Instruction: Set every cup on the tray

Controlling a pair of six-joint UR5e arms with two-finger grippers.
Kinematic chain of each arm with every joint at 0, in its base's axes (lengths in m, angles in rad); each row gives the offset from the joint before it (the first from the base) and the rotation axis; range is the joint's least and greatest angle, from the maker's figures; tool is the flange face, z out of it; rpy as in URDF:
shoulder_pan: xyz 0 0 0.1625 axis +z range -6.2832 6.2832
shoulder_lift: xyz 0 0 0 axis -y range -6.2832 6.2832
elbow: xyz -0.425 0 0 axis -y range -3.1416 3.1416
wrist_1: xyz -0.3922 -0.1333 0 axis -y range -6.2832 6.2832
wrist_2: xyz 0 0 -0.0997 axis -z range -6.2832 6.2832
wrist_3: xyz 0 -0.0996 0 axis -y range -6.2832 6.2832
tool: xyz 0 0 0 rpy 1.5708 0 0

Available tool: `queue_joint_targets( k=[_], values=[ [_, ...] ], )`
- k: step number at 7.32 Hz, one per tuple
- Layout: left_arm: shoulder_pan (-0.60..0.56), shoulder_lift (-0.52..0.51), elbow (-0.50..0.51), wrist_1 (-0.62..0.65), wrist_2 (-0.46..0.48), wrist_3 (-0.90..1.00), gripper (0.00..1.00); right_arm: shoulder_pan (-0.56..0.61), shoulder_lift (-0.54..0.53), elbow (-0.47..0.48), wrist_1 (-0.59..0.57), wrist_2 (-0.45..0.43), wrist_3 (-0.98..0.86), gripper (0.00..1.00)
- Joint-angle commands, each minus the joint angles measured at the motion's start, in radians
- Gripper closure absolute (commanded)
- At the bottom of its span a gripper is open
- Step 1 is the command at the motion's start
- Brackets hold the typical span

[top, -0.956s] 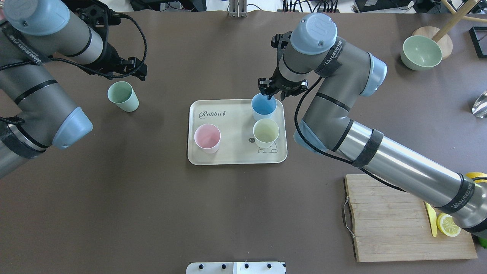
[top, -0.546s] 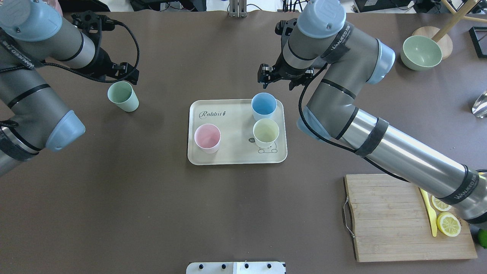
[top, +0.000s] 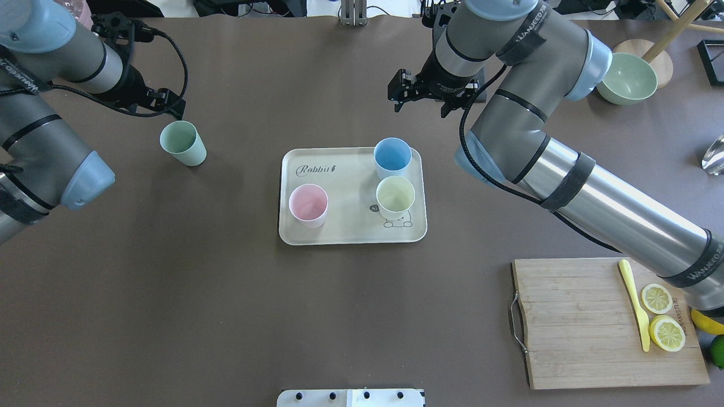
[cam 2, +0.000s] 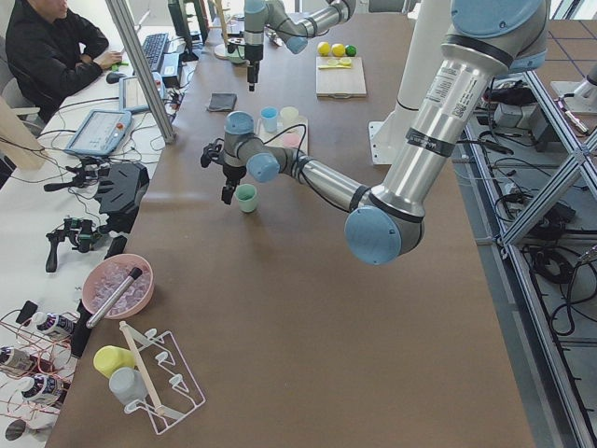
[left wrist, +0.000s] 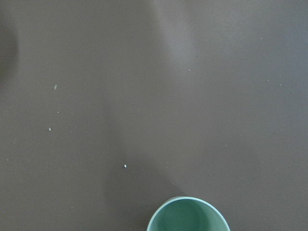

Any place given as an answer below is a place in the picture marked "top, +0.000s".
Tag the wooden cutting board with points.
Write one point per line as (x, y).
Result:
(579, 329)

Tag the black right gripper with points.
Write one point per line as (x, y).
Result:
(442, 79)

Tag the aluminium frame post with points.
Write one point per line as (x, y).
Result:
(353, 13)

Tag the round wooden stand base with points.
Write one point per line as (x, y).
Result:
(662, 64)

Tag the light blue cup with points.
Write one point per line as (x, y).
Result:
(392, 157)

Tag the mint green bowl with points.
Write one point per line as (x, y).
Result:
(628, 80)

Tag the yellow plastic knife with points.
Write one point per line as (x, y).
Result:
(642, 319)

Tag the green lime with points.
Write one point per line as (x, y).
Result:
(716, 351)

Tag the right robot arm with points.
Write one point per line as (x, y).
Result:
(551, 59)

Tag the lemon half slice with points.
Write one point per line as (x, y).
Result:
(667, 334)
(656, 298)

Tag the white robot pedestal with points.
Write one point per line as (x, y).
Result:
(352, 397)

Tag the cream white cup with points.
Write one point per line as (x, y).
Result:
(395, 196)

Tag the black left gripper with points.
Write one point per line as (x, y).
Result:
(131, 86)

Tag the black framed tray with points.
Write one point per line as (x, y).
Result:
(710, 53)

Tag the pink cup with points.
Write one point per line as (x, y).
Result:
(309, 204)

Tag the mint green cup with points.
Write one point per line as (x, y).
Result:
(181, 140)

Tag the cream rabbit tray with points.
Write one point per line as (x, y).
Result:
(349, 177)

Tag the pink bowl with ice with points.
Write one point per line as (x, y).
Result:
(81, 12)

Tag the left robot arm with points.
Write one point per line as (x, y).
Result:
(45, 48)

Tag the metal scoop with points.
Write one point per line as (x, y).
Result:
(712, 161)

